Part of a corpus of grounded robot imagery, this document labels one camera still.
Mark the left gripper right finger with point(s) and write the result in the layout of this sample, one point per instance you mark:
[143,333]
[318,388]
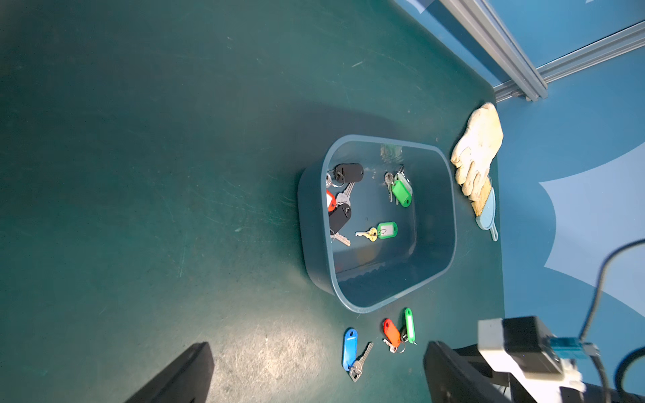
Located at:
[451,378]

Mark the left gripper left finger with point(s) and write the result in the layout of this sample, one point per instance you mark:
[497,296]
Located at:
[186,379]

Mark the key with light green tag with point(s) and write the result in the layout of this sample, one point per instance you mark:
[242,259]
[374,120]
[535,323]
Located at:
[408,333]

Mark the key with red tag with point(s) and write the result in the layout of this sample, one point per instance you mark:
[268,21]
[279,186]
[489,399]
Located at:
[331,201]
[392,337]

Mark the key with blue tag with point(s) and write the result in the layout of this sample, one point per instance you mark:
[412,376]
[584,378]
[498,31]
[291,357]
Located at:
[352,362]

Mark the key with bright green tag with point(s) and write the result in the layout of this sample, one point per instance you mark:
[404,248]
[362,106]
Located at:
[399,188]

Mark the key with black tag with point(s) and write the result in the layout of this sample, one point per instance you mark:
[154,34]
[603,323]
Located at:
[343,178]
[337,219]

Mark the translucent blue storage box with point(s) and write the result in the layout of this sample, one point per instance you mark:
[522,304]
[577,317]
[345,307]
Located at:
[369,275]

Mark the key with green white tag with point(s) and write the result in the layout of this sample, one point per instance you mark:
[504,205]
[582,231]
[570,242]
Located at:
[379,232]

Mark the beige work glove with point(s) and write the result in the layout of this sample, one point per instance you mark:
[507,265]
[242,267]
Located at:
[476,149]

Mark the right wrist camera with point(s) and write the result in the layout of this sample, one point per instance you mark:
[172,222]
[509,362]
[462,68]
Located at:
[540,366]

